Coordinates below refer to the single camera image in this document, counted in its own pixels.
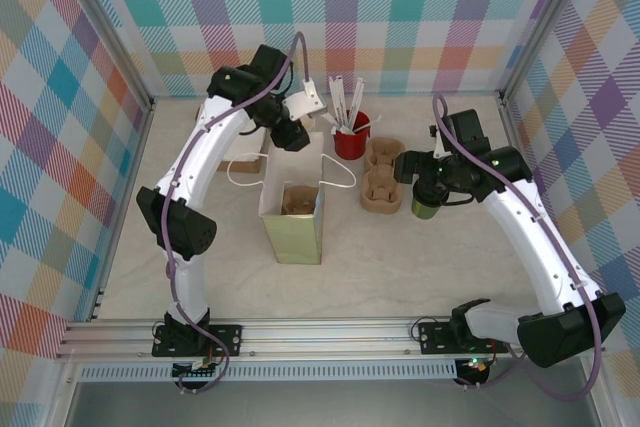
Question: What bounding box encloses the black plastic cup lid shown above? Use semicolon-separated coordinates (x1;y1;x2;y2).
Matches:
412;184;446;208

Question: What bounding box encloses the stack of cardboard cup carriers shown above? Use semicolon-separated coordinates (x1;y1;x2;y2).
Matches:
360;135;406;213

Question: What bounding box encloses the printed paper gift bag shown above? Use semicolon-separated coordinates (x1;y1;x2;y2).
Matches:
227;131;357;266

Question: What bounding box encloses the brown cardboard napkin box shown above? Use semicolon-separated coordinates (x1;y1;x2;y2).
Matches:
227;155;264;173

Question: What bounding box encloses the red cup of stirrers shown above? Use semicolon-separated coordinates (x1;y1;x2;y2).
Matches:
333;114;374;161

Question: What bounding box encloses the small circuit board with lights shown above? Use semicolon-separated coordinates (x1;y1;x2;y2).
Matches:
457;356;490;376

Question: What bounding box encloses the small green circuit board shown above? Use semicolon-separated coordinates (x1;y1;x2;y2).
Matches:
172;359;221;381

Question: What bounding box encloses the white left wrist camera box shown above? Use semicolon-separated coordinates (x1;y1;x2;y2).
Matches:
284;77;329;121

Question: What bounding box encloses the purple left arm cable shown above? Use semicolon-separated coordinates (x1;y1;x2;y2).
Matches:
159;31;311;396

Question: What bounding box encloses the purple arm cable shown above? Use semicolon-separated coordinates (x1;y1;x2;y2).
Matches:
432;94;604;403
159;31;311;396

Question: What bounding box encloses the aluminium frame post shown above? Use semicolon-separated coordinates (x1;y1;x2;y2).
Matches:
59;0;154;116
497;0;599;103

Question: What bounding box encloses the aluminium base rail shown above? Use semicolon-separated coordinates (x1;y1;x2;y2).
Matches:
54;316;609;362

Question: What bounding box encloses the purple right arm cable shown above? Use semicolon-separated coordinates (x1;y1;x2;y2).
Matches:
432;94;604;403

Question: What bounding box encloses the slotted grey cable tray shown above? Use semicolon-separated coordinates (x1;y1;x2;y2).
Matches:
77;365;459;382

